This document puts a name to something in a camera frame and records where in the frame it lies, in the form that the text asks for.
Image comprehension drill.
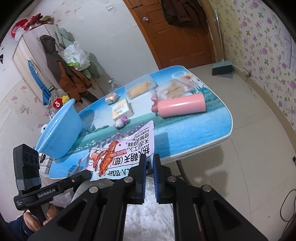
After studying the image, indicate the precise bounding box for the crayfish snack packet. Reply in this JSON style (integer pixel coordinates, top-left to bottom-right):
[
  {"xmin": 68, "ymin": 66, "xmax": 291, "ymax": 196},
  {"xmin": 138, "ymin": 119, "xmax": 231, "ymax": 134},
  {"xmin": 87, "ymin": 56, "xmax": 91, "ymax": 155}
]
[{"xmin": 87, "ymin": 120, "xmax": 154, "ymax": 181}]

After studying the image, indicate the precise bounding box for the hello kitty small toy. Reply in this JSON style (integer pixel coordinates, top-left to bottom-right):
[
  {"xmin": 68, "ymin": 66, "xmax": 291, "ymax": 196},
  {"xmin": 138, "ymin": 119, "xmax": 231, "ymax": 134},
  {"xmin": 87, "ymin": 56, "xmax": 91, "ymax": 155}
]
[{"xmin": 113, "ymin": 115, "xmax": 129, "ymax": 130}]

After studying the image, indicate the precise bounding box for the yellow white face box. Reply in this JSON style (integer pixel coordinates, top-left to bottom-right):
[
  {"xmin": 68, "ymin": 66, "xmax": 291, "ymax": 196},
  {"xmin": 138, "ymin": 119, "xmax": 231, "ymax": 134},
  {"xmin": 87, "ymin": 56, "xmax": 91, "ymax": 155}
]
[{"xmin": 111, "ymin": 99, "xmax": 134, "ymax": 121}]

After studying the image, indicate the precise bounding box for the pink cylindrical bottle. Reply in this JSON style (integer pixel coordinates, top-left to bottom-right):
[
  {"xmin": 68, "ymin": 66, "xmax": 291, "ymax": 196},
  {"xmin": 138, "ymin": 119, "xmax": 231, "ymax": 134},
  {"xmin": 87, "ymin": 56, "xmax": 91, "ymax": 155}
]
[{"xmin": 151, "ymin": 93, "xmax": 207, "ymax": 118}]

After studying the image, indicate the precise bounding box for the cotton swab bag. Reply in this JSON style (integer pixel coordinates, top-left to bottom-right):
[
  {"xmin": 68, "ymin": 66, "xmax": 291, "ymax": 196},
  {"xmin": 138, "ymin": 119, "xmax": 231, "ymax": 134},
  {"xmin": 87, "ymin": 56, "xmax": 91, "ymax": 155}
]
[{"xmin": 151, "ymin": 72, "xmax": 198, "ymax": 100}]

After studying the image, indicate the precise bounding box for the clear toothpick box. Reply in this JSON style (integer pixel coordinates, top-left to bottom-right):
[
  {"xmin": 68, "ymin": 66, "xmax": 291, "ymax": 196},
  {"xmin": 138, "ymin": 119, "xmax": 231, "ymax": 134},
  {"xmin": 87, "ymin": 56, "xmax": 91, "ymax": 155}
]
[{"xmin": 125, "ymin": 74, "xmax": 158, "ymax": 99}]

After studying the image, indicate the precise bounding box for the person's left hand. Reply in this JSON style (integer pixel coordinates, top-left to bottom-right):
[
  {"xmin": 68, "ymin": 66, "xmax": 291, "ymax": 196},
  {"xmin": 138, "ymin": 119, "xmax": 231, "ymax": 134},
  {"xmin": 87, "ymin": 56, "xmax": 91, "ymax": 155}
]
[{"xmin": 23, "ymin": 203, "xmax": 57, "ymax": 232}]

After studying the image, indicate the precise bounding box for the light blue plastic basin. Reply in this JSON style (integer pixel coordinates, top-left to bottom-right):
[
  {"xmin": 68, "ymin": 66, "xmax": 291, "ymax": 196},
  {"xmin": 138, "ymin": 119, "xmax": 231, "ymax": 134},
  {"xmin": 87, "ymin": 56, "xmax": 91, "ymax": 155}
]
[{"xmin": 36, "ymin": 99, "xmax": 82, "ymax": 159}]

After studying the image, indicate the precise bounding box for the folding table with scenic print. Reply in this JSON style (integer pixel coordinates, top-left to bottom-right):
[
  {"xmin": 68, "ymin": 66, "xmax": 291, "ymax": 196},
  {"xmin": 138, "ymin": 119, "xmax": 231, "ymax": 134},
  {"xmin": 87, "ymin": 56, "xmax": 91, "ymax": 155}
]
[{"xmin": 49, "ymin": 65, "xmax": 233, "ymax": 179}]

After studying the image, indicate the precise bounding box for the yellow plush charm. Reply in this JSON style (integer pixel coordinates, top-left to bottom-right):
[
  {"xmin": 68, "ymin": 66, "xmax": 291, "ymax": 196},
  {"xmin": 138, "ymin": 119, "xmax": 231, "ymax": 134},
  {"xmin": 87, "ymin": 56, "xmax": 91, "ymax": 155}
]
[{"xmin": 62, "ymin": 95, "xmax": 70, "ymax": 105}]

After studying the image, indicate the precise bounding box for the brown orange hanging jacket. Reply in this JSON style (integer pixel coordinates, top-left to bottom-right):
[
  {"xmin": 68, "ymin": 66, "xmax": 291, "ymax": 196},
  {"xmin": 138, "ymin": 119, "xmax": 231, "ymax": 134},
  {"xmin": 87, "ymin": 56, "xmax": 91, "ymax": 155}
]
[{"xmin": 40, "ymin": 35, "xmax": 98, "ymax": 103}]

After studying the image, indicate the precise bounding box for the large water bottle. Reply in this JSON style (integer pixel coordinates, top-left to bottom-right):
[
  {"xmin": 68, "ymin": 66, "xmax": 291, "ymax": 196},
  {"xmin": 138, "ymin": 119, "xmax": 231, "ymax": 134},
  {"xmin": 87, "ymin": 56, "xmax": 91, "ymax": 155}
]
[{"xmin": 108, "ymin": 78, "xmax": 120, "ymax": 93}]

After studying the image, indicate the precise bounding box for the green broom with dustpan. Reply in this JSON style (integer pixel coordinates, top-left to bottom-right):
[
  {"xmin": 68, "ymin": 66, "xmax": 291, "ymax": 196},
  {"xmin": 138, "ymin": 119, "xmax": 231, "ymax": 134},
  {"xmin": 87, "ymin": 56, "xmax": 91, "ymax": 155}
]
[{"xmin": 212, "ymin": 9, "xmax": 234, "ymax": 79}]

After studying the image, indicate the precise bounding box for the white green plastic bag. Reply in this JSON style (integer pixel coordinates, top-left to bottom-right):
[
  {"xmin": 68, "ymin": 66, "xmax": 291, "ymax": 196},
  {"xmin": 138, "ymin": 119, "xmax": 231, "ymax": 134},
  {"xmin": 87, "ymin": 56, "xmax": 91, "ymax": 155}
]
[{"xmin": 61, "ymin": 41, "xmax": 91, "ymax": 71}]

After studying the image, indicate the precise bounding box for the wooden wardrobe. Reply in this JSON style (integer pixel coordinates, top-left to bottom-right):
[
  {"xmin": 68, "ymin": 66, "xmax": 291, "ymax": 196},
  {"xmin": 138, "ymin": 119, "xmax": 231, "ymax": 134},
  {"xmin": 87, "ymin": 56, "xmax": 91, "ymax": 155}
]
[{"xmin": 12, "ymin": 24, "xmax": 64, "ymax": 100}]

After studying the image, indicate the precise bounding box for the pale green hanging garment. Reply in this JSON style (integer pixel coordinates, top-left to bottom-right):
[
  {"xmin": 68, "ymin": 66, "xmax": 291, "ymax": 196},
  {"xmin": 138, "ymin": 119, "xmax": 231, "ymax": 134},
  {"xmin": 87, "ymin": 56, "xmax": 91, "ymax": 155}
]
[{"xmin": 55, "ymin": 28, "xmax": 75, "ymax": 49}]

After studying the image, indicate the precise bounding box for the brown wooden door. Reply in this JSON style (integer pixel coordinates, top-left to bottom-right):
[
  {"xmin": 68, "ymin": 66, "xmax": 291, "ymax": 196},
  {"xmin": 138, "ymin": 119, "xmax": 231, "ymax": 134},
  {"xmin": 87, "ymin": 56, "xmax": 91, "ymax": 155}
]
[{"xmin": 125, "ymin": 1, "xmax": 215, "ymax": 69}]

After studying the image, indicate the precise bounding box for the dark brown jacket on door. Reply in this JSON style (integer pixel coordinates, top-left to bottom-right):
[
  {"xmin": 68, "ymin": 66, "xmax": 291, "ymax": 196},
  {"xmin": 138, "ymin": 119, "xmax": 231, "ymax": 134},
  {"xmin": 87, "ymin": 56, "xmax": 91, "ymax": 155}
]
[{"xmin": 161, "ymin": 0, "xmax": 207, "ymax": 27}]

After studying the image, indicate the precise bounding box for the grey bag with blue strap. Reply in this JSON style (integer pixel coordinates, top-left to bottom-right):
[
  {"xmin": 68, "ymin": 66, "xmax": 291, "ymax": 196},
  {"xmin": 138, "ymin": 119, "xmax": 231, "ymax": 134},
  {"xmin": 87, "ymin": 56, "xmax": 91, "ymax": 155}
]
[{"xmin": 27, "ymin": 60, "xmax": 57, "ymax": 109}]

